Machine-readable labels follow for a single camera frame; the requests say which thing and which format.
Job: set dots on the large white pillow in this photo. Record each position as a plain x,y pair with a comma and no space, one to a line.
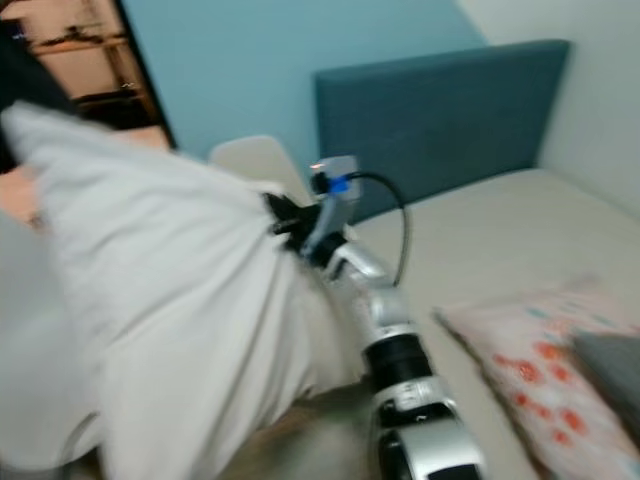
190,310

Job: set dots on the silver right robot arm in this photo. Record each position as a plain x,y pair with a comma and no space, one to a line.
405,370

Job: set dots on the small cream pillow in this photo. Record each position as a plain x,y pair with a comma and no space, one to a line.
255,160

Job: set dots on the pink floral pillow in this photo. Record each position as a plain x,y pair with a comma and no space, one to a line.
530,380

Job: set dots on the teal upholstered headboard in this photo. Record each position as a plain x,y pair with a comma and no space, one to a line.
450,115

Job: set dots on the beige bed mattress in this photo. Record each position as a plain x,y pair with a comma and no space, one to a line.
510,240

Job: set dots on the wooden shelf rack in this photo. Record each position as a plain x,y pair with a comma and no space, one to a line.
85,60

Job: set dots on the dark black object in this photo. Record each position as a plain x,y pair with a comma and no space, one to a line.
18,85

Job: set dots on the grey cushion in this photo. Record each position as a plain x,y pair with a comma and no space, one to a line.
610,370

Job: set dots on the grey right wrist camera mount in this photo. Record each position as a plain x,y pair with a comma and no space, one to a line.
337,182

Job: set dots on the black door frame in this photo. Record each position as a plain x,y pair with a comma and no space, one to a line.
145,70

